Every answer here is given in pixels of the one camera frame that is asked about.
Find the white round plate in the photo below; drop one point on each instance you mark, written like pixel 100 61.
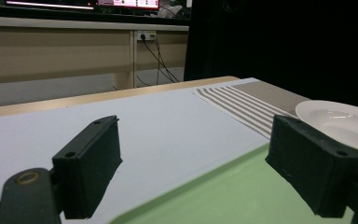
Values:
pixel 338 124

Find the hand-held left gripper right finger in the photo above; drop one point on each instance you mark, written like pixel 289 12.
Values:
pixel 313 168

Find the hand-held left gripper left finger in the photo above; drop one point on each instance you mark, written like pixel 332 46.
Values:
pixel 87 165

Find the striped grey placemat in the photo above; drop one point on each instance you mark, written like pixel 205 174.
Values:
pixel 248 99

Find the white crumpled bundle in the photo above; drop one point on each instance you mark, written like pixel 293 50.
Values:
pixel 169 11

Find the computer monitor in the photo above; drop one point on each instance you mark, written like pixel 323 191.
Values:
pixel 74 3

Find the green placemat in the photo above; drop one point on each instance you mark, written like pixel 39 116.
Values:
pixel 230 196

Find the white wall outlet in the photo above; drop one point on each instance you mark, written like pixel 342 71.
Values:
pixel 146 35

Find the beige wooden desk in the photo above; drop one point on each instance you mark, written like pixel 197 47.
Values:
pixel 59 53

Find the black curtain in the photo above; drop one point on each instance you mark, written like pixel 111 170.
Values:
pixel 276 40

